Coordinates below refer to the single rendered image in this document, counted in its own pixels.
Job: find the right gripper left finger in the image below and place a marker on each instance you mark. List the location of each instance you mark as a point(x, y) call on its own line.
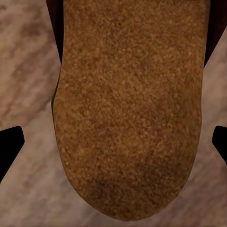
point(11, 142)

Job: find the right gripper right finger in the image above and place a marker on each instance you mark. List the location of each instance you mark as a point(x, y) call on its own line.
point(219, 140)

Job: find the sandal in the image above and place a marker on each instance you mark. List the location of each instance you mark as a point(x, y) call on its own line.
point(127, 106)

